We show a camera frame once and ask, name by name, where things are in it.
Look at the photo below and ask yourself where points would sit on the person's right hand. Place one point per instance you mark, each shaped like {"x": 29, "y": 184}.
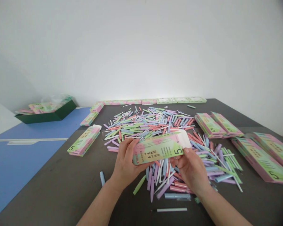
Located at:
{"x": 193, "y": 171}

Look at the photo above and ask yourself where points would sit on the person's left hand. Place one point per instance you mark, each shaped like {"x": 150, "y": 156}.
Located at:
{"x": 125, "y": 162}

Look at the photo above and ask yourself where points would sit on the pastel pen carton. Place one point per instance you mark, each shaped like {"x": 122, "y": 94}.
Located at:
{"x": 159, "y": 149}

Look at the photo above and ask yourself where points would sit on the single light green pen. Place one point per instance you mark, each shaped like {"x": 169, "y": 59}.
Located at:
{"x": 139, "y": 184}

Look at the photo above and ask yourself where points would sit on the single light blue pen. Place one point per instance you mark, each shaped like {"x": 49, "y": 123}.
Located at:
{"x": 102, "y": 179}

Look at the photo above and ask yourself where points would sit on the blue pen with clear end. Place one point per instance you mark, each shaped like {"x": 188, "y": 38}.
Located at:
{"x": 178, "y": 196}

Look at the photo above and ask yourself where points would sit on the mint pen with black tip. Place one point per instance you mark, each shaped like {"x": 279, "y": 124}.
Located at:
{"x": 171, "y": 209}

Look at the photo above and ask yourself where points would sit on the stack of flat pastel boxes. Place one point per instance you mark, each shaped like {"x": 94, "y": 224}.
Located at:
{"x": 208, "y": 126}
{"x": 84, "y": 142}
{"x": 227, "y": 124}
{"x": 257, "y": 160}
{"x": 277, "y": 148}

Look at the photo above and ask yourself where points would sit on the pile of pastel pens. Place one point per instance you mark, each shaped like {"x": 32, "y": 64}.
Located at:
{"x": 160, "y": 131}

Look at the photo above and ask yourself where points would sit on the row of pink green boxes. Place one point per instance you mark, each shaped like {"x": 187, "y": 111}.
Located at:
{"x": 101, "y": 106}

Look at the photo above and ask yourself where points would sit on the single green pen cap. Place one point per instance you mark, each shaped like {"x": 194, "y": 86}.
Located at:
{"x": 191, "y": 107}

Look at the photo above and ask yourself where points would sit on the green white box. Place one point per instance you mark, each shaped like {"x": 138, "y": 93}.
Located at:
{"x": 198, "y": 99}
{"x": 165, "y": 100}
{"x": 181, "y": 100}

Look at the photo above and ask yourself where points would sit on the dark green open bin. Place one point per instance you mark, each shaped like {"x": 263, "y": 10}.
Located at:
{"x": 47, "y": 115}

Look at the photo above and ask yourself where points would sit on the clear plastic bag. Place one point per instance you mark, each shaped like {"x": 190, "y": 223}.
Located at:
{"x": 55, "y": 98}

